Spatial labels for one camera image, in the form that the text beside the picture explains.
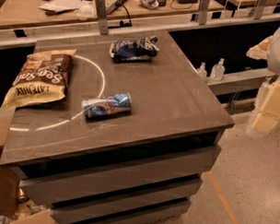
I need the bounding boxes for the cardboard box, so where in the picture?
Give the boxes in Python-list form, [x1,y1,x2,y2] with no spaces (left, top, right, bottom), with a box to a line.
[0,109,56,224]

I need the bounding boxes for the black cable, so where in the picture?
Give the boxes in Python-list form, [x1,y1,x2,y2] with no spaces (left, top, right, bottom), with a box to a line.
[107,3,134,29]

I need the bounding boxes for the crumpled bag on desk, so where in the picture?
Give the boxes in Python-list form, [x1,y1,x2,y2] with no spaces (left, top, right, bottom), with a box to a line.
[139,0,158,9]

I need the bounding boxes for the brown sea salt chip bag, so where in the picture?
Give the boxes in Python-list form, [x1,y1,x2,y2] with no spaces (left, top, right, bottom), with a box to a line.
[1,49,76,110]

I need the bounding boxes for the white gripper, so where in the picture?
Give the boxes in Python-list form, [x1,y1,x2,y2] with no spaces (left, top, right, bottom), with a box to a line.
[246,27,280,136]

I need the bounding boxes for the clear bottle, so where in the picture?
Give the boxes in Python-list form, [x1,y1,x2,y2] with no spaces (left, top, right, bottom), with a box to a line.
[210,58,226,81]
[197,63,207,80]

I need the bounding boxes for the grey metal post right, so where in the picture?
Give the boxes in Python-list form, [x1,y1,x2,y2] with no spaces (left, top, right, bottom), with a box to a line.
[253,0,266,19]

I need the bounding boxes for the grey metal post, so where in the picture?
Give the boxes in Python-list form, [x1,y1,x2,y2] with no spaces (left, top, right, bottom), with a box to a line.
[196,0,210,25]
[95,0,109,35]
[253,0,266,19]

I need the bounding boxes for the clear bottle right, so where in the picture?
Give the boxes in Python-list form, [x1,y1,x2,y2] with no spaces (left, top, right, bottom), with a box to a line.
[210,58,226,81]

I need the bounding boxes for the white papers on desk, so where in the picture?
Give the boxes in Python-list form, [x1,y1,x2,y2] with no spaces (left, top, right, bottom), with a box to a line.
[40,0,82,11]

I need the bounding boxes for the grey drawer cabinet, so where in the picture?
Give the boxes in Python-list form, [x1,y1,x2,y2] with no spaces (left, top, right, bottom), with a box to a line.
[0,31,234,224]

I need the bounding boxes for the wooden desk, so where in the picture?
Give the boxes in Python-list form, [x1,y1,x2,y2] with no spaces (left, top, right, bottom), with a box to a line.
[0,0,226,40]

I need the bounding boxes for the blue chip bag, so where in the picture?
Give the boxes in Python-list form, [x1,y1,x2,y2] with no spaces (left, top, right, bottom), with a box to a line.
[109,36,159,63]

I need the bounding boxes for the grey metal post left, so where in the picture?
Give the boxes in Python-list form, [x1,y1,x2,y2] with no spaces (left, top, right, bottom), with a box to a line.
[95,0,109,35]

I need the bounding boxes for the redbull can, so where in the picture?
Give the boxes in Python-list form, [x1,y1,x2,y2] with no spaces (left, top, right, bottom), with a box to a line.
[81,92,132,119]

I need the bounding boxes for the clear bottle left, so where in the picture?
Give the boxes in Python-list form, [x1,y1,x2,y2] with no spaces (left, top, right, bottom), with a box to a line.
[197,63,207,80]

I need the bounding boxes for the grey metal post middle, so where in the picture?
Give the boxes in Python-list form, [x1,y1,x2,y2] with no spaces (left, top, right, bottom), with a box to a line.
[196,0,210,25]

